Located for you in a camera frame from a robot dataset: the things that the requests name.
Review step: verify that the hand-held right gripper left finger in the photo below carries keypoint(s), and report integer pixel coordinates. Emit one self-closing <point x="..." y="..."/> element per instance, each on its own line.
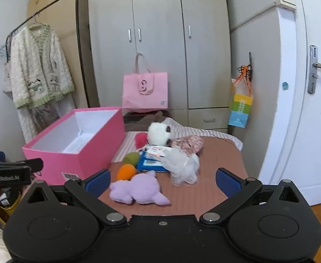
<point x="98" y="183"/>

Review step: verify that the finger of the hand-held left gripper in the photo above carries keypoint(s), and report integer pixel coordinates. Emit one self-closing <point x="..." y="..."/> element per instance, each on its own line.
<point x="33" y="164"/>

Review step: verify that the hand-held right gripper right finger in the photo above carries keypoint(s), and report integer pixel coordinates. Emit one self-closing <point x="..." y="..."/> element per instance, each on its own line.
<point x="226" y="183"/>

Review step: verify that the orange ball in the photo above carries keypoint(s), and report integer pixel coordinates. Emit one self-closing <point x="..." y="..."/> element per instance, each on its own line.
<point x="126" y="172"/>

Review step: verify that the pink storage box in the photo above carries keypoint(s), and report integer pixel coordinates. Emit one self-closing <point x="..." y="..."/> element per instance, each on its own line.
<point x="94" y="148"/>

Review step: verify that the green sponge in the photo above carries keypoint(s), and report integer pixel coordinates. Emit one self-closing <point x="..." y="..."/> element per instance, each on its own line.
<point x="130" y="159"/>

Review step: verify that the purple plush toy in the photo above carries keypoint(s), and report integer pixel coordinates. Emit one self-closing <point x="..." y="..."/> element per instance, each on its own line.
<point x="138" y="189"/>

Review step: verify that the white mesh bath pouf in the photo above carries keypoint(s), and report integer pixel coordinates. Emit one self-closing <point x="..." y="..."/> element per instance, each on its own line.
<point x="182" y="167"/>

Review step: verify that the floral cloth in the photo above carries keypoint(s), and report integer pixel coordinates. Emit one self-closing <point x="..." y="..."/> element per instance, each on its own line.
<point x="187" y="143"/>

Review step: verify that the pink fluffy toy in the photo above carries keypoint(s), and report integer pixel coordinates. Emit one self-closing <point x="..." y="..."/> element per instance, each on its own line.
<point x="141" y="139"/>

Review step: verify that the white wet wipes pack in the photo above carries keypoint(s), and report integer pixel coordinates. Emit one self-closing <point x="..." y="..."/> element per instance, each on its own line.
<point x="157" y="152"/>

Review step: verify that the white panda plush toy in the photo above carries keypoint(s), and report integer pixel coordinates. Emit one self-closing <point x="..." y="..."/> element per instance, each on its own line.
<point x="157" y="133"/>

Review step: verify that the yellow bin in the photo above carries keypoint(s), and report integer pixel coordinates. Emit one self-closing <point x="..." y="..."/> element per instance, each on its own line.
<point x="11" y="209"/>

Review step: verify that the blue wet wipes pack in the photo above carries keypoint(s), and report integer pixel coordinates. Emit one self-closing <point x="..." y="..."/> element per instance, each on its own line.
<point x="149" y="165"/>

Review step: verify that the striped sheet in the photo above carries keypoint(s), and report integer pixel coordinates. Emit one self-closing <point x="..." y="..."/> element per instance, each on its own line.
<point x="187" y="130"/>

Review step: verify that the colourful paper bag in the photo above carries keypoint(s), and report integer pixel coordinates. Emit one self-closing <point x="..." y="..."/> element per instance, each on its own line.
<point x="241" y="106"/>

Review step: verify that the white door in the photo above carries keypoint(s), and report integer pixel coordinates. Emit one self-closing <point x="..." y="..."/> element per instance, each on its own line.
<point x="313" y="142"/>

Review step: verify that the cream cardigan with green trim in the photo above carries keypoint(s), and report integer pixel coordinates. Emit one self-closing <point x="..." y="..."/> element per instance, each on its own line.
<point x="40" y="65"/>

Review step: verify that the pink tote bag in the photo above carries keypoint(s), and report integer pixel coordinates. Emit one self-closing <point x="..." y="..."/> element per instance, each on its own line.
<point x="145" y="90"/>

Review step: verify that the blue door sticker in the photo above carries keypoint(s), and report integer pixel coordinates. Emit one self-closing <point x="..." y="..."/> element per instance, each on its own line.
<point x="285" y="85"/>

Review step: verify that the grey wardrobe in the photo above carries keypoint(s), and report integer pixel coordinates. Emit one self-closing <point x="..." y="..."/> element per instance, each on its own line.
<point x="160" y="60"/>

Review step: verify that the black clothes rack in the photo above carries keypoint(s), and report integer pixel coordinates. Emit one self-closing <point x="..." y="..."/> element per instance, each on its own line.
<point x="77" y="19"/>

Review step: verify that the beige cabinet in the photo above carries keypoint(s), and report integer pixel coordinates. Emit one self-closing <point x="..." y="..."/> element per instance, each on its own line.
<point x="61" y="5"/>

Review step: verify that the wall hook with orange ties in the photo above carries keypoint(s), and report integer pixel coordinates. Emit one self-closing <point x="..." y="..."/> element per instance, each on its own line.
<point x="247" y="70"/>

